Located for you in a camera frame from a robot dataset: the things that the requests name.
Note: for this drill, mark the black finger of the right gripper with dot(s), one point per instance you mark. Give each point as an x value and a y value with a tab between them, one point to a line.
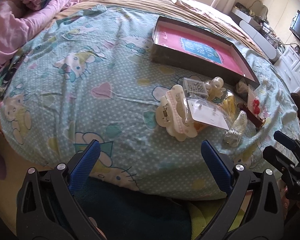
277	159

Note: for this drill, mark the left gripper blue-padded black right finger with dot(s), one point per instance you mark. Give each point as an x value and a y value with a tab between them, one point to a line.
252	208

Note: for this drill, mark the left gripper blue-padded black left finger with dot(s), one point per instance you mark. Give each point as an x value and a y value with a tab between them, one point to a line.
46	203

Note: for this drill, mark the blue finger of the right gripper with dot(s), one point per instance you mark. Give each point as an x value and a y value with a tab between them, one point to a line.
291	144

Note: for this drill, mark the clear beaded hair clip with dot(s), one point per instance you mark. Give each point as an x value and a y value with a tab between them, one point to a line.
234	135

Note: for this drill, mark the red bead earrings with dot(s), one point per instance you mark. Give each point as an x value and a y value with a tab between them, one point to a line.
254	104

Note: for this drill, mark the earring card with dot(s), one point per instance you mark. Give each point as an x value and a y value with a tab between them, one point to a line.
208	113

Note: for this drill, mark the small clear plastic box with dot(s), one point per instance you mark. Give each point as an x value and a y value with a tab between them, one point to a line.
194	89

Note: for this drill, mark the cream hair claw clip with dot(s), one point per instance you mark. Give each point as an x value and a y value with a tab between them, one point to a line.
172	114

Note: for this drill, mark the beige scrunchie in bag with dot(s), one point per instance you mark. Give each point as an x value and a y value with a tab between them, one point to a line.
242	88

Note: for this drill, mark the white drawer cabinet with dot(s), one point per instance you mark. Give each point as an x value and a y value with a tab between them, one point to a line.
288	66

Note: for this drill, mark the pink book with blue label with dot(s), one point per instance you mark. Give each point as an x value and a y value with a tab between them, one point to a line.
202	47

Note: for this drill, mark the white long low bench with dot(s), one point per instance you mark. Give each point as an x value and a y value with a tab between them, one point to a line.
265	46

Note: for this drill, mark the hello kitty bed sheet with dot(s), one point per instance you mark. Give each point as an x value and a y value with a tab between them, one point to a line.
90	77

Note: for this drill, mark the dark cardboard tray box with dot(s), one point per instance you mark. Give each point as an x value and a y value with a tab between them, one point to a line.
202	50

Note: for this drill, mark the tan striped blanket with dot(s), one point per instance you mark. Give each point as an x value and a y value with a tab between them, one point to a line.
190	11

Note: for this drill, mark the pink quilt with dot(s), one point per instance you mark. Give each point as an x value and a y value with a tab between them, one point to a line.
19	24

